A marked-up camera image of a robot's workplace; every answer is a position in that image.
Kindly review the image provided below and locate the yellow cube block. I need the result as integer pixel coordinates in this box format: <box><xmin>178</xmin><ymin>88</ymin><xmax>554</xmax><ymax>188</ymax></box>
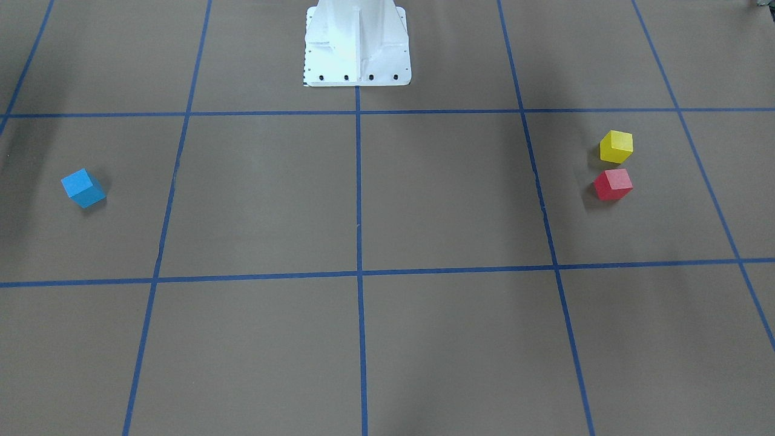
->
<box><xmin>599</xmin><ymin>130</ymin><xmax>634</xmax><ymax>165</ymax></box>

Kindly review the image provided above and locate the blue cube block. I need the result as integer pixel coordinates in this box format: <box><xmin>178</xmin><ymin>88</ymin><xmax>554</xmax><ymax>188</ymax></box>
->
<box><xmin>61</xmin><ymin>168</ymin><xmax>107</xmax><ymax>209</ymax></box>

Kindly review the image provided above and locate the red cube block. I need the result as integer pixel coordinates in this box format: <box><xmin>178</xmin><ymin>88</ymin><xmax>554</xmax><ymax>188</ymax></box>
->
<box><xmin>593</xmin><ymin>168</ymin><xmax>634</xmax><ymax>201</ymax></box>

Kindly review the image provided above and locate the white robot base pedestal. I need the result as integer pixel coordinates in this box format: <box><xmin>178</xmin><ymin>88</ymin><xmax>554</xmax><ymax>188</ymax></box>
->
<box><xmin>303</xmin><ymin>1</ymin><xmax>412</xmax><ymax>87</ymax></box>

